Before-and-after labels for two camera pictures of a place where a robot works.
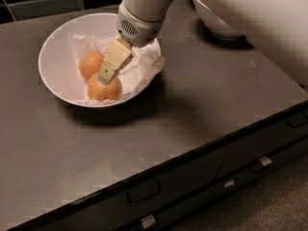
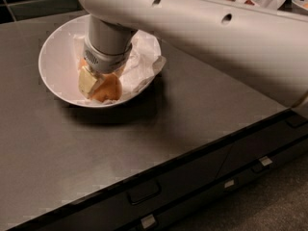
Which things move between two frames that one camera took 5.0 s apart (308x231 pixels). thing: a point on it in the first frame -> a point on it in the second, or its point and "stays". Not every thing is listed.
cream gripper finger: [117, 55] -> [87, 82]
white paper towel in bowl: [141, 67] stays
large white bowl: [59, 64] stays
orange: [99, 90] stays
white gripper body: [139, 30] -> [105, 62]
